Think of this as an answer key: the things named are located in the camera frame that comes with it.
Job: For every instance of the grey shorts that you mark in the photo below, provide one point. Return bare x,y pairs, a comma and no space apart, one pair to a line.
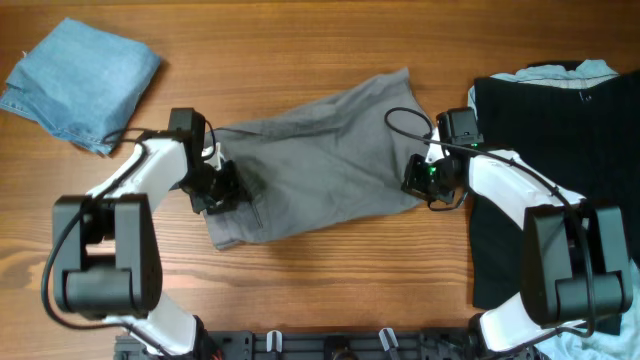
333,160

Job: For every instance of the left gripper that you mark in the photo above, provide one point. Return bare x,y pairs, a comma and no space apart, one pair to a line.
234,191

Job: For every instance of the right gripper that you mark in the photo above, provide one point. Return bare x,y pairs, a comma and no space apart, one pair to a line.
414,184

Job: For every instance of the light blue garment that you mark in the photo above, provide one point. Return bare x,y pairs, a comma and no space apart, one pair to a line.
581,75

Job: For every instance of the black garment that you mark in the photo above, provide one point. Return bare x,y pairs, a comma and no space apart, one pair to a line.
585,140

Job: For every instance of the right white rail clip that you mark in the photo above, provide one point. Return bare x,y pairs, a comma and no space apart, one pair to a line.
388,339

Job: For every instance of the white rail clip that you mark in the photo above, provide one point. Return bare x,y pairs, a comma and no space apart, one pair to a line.
388,339
274,342

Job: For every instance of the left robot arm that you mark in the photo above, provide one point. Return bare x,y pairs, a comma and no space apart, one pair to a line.
104,269

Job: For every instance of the left white rail clip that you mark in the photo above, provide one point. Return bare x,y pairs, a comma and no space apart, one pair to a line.
274,342

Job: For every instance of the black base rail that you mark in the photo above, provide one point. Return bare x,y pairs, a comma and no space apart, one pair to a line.
432,344

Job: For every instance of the folded blue denim garment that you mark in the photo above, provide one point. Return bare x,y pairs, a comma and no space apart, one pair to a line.
80,84

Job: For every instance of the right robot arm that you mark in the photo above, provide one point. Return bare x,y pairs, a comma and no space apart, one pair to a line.
574,266

